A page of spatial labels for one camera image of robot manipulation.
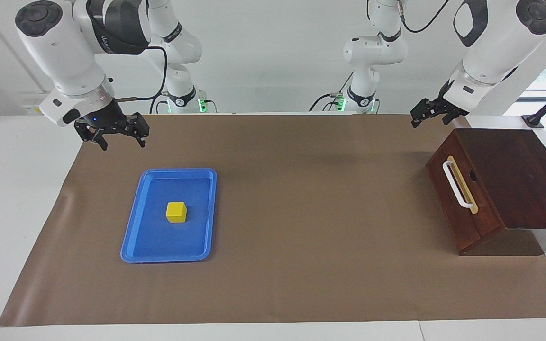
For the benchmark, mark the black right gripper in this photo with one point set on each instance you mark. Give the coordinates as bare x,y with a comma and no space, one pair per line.
104,118

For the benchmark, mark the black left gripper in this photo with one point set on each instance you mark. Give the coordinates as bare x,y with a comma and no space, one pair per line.
448,108

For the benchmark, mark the yellow cube block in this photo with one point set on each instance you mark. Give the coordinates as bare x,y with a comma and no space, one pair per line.
176,212

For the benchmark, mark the wooden drawer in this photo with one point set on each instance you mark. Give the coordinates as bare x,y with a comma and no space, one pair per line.
488,219

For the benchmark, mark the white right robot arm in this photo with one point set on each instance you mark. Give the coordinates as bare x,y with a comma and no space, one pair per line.
59,52

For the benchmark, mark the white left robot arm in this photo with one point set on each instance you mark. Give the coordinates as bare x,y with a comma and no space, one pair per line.
495,52

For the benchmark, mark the dark wooden drawer cabinet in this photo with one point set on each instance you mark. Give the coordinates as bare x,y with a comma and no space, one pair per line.
529,180

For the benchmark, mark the blue plastic tray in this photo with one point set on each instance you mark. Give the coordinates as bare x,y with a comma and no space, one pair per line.
159,241

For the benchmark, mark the brown paper table mat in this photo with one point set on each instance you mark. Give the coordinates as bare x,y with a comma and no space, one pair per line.
301,213

